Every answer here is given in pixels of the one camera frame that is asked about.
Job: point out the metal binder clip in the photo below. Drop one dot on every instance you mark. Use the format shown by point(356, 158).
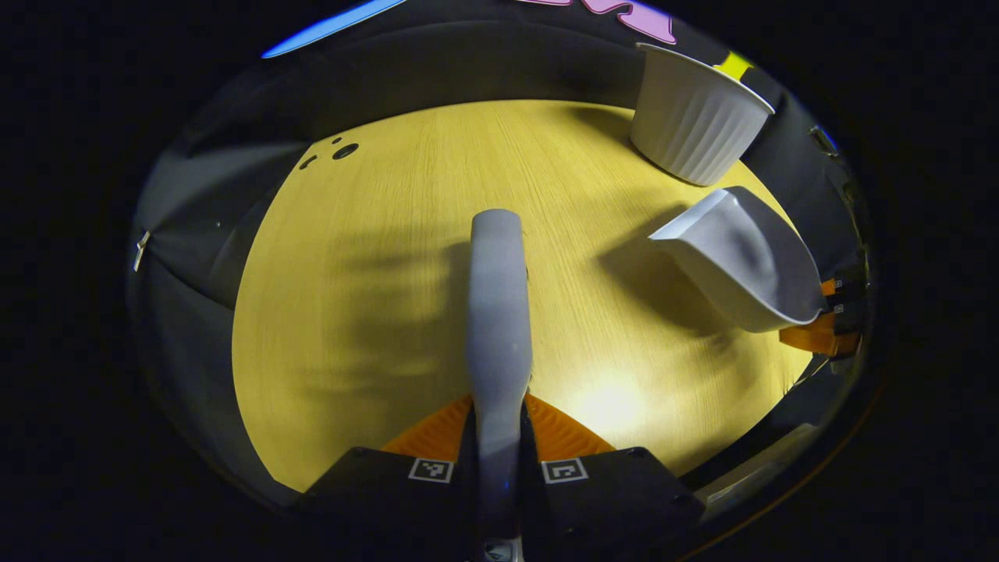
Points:
point(141, 250)

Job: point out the small grey broom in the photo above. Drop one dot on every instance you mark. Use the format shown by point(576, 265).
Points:
point(499, 312)

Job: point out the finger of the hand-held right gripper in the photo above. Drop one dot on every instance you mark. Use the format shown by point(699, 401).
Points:
point(847, 297)
point(827, 337)

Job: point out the white ribbed garbage bin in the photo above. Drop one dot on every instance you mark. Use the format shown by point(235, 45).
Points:
point(695, 117)

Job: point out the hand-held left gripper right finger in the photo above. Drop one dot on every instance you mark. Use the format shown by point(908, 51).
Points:
point(616, 507)

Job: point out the grey plastic dustpan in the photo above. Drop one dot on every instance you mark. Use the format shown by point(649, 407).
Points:
point(741, 257)

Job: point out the yellow wooden desktop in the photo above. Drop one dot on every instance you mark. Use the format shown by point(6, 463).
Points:
point(351, 312)

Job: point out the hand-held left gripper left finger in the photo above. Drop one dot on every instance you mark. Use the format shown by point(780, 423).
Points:
point(390, 507)

